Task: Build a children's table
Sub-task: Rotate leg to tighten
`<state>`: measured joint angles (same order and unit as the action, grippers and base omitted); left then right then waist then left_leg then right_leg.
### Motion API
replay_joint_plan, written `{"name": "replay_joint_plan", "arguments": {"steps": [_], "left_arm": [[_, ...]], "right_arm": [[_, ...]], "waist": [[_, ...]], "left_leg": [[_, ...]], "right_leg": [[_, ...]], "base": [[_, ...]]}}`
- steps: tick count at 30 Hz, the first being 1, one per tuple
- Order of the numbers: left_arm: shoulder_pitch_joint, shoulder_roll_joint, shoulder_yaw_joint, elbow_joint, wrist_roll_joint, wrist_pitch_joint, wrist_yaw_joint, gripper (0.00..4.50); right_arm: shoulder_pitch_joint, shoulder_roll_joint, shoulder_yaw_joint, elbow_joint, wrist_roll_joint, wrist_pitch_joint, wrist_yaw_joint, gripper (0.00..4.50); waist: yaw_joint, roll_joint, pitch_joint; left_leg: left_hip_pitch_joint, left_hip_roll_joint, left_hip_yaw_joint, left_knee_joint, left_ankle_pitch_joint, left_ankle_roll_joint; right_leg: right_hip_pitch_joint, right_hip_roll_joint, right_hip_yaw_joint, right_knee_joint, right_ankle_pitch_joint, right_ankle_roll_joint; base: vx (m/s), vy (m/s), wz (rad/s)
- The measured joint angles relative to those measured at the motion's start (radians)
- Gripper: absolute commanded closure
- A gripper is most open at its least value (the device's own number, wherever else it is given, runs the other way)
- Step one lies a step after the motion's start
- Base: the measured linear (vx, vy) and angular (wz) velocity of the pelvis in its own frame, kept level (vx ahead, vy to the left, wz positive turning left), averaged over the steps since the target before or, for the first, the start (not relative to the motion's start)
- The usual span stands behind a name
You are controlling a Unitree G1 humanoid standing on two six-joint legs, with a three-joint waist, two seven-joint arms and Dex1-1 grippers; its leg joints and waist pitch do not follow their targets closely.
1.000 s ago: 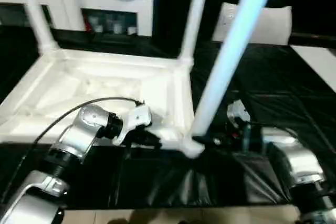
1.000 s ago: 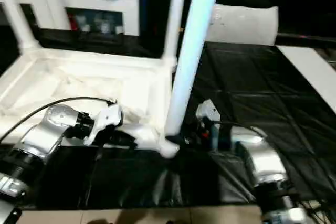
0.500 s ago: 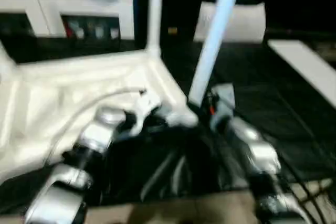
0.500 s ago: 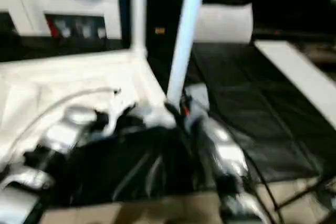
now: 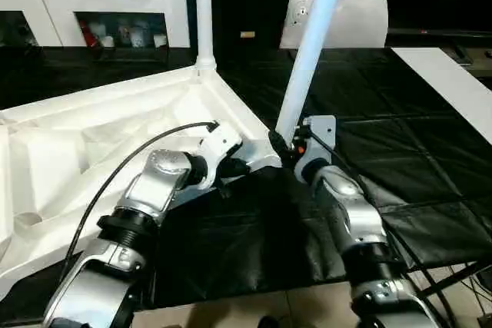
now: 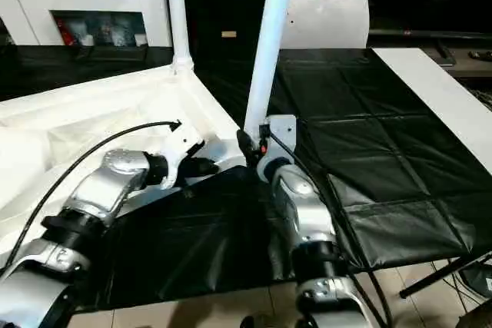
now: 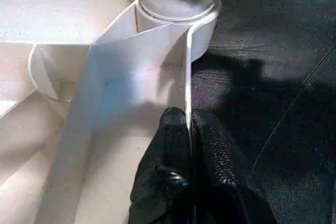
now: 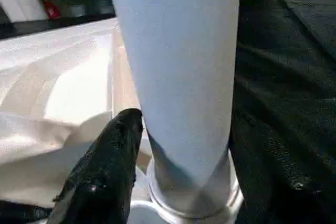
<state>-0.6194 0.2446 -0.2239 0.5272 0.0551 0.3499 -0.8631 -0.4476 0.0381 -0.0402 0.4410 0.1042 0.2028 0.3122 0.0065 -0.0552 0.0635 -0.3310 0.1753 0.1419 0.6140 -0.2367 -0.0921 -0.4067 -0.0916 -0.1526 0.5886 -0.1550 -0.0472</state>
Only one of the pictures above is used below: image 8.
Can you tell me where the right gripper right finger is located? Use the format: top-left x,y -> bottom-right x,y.
228,110 -> 336,224

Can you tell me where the white plastic table top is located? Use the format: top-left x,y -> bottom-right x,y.
0,18 -> 246,224

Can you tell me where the black work mat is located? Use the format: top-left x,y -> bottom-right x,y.
0,0 -> 336,224

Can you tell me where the white plastic table leg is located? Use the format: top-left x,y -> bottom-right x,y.
105,0 -> 245,219

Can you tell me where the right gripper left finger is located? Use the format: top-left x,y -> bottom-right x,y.
46,108 -> 145,224

